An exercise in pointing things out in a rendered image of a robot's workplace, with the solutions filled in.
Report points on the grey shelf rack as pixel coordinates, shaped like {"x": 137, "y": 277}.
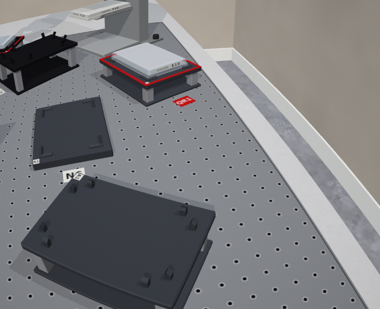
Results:
{"x": 124, "y": 28}

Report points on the black two-tier stand with grey legs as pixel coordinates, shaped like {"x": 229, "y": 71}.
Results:
{"x": 36, "y": 62}

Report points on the dark grey plate on raised base with corner posts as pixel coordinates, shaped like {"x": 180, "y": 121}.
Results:
{"x": 123, "y": 248}

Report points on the grey perforated work table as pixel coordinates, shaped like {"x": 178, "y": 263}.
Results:
{"x": 267, "y": 252}

